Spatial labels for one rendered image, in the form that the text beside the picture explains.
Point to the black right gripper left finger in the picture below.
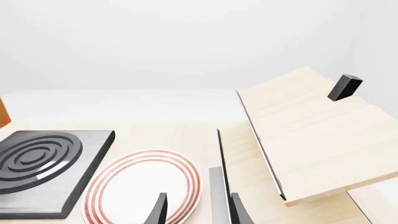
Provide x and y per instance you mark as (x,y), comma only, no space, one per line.
(159,213)

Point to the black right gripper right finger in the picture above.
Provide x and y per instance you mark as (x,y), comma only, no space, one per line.
(240,213)

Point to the pale wooden cabinet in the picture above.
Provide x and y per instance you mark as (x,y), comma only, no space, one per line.
(311,210)

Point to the pale wooden drawer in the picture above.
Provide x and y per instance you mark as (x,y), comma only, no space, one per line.
(317,140)

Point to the white plate with red rings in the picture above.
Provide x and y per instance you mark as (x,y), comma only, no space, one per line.
(133,179)

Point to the flat black stove plate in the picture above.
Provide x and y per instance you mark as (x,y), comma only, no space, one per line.
(37,168)

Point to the red-brown wooden box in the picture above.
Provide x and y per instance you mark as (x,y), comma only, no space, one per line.
(3,114)

